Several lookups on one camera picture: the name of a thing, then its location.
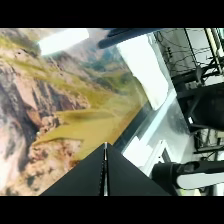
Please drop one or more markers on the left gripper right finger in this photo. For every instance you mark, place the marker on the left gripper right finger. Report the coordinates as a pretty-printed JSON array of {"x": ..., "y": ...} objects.
[{"x": 130, "y": 178}]

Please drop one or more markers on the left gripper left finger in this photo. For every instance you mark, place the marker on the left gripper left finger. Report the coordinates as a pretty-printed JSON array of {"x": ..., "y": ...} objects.
[{"x": 86, "y": 176}]

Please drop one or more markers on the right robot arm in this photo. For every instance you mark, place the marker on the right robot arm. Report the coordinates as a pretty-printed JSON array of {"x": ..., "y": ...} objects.
[{"x": 200, "y": 178}]

